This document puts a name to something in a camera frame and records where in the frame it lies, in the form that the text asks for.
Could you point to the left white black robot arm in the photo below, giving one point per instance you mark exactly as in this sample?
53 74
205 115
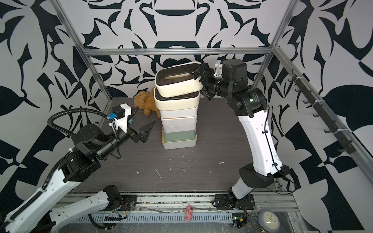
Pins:
91 146

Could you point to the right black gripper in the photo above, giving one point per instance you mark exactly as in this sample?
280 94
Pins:
206 80

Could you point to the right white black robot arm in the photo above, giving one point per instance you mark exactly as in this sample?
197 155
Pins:
229 80

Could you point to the green tissue box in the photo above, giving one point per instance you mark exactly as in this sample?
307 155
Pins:
179 136

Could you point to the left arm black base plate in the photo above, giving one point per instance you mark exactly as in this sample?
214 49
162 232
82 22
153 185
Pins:
128 202

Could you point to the small green circuit board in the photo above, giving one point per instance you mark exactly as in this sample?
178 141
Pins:
239 220

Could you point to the grey wall hook rail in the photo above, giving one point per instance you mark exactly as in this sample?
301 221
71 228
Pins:
334 125

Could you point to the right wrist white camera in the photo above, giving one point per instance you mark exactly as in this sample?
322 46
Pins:
218 69

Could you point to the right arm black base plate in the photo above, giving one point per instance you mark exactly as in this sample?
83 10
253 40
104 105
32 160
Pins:
229 202

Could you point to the grey slotted cable duct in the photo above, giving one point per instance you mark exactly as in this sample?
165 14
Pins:
203 217

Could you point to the pink toy figure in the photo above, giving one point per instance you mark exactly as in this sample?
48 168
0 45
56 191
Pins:
189 213

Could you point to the grey lid white tissue box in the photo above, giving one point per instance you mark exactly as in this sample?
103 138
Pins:
191 112

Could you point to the aluminium frame rail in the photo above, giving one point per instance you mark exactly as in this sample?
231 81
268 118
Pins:
175 51

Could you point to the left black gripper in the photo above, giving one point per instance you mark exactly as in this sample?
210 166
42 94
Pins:
143 137

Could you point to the white bamboo tissue box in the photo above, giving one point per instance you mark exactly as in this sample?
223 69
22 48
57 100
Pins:
180 128
169 142
171 122

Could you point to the cream dark-lid tissue box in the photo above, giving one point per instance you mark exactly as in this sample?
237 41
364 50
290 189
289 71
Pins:
186 101
176 81

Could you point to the round white clock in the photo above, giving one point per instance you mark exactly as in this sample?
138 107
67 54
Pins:
269 221

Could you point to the brown teddy bear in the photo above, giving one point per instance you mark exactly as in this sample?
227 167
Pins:
146 102

